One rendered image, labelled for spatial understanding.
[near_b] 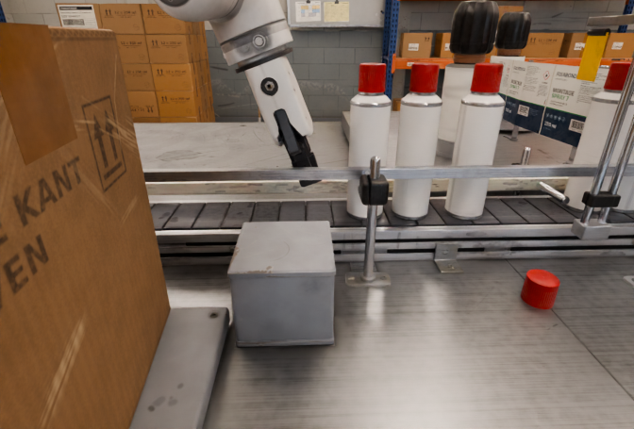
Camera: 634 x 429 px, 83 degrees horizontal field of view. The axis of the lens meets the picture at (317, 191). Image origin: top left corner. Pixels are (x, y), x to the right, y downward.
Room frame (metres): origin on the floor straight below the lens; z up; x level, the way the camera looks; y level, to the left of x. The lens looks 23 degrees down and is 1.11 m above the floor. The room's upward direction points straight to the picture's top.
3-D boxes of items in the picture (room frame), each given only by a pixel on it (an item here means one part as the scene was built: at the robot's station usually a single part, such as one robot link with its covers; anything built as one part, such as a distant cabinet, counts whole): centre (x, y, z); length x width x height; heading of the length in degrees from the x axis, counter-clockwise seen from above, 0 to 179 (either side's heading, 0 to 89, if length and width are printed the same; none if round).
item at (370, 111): (0.47, -0.07, 0.98); 0.05 x 0.05 x 0.20
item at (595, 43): (0.47, -0.33, 1.09); 0.03 x 0.01 x 0.06; 2
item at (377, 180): (0.40, -0.06, 0.91); 0.07 x 0.03 x 0.16; 2
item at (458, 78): (0.76, -0.30, 1.03); 0.09 x 0.09 x 0.30
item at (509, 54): (1.09, -0.54, 1.04); 0.09 x 0.09 x 0.29
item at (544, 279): (0.34, -0.26, 0.85); 0.03 x 0.03 x 0.03
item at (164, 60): (3.95, 1.76, 0.70); 1.20 x 0.82 x 1.39; 93
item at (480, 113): (0.47, -0.21, 0.98); 0.05 x 0.05 x 0.20
